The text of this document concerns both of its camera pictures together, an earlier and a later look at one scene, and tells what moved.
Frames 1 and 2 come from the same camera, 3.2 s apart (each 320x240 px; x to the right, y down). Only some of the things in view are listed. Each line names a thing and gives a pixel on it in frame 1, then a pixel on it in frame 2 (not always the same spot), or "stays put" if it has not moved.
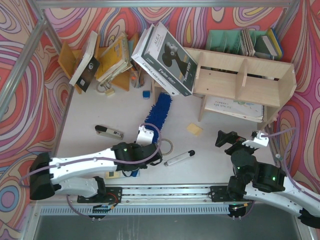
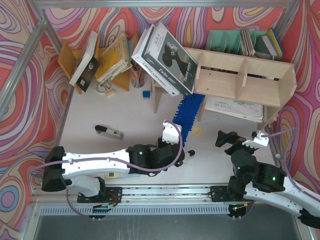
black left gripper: [152, 154] -> [176, 155]
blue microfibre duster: [155, 117] -> [186, 113]
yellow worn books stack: [114, 60] stays put
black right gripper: [232, 142] stays put
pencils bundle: [137, 77] stays put
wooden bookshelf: [261, 81] stays put
